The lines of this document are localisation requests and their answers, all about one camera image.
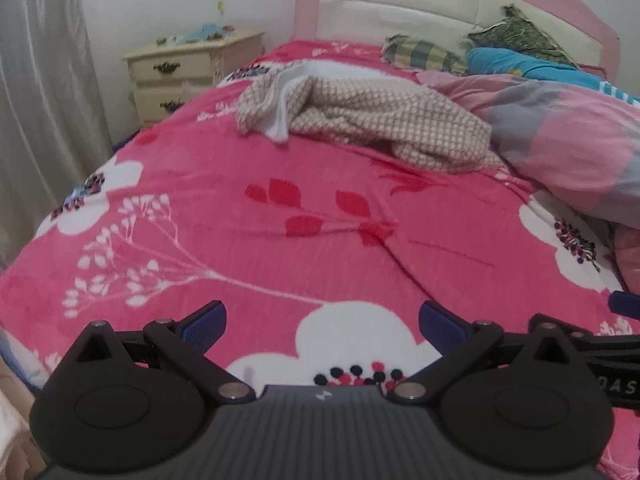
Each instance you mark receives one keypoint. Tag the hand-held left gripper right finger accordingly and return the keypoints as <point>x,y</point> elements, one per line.
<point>440,320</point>

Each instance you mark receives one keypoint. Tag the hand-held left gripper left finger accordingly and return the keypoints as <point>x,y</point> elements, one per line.
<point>205,322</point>

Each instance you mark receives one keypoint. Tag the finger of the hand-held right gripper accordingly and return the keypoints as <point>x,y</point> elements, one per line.
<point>625,305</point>

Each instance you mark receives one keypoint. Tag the beige white houndstooth coat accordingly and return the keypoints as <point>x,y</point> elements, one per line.
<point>375,110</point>

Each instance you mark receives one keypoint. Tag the pink floral blanket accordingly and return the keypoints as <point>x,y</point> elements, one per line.
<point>250,240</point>

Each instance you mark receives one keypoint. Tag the pink grey patchwork quilt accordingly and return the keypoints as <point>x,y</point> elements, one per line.
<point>565,135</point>

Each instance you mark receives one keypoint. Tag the cream nightstand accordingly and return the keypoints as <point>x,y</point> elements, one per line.
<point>190,75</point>

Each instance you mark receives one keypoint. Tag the teal pillow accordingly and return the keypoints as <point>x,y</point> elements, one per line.
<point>500,62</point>

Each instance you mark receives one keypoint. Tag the green yellow plaid pillow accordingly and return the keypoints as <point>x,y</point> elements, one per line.
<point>425,52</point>

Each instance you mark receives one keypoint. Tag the dark patterned pillow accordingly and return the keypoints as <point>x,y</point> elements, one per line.
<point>520,35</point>

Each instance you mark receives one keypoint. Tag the blue item on nightstand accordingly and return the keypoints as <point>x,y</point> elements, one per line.
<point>202,32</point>

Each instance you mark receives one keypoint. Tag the grey curtain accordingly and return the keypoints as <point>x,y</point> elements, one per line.
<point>35,85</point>

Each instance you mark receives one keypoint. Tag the pink white bed headboard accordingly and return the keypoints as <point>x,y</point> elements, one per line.
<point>400,15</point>

